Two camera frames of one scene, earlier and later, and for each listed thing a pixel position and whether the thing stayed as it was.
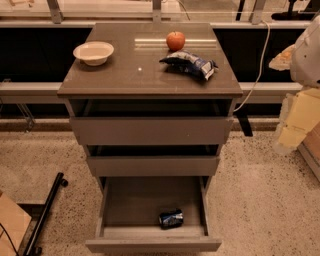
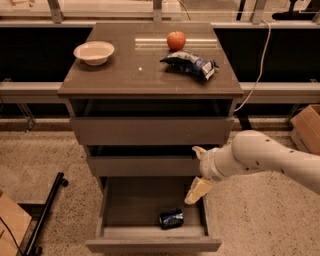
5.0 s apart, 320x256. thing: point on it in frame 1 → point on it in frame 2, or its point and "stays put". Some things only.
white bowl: x=93 y=53 stays put
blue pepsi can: x=172 y=219 stays put
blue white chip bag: x=187 y=62 stays put
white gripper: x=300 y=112 → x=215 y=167
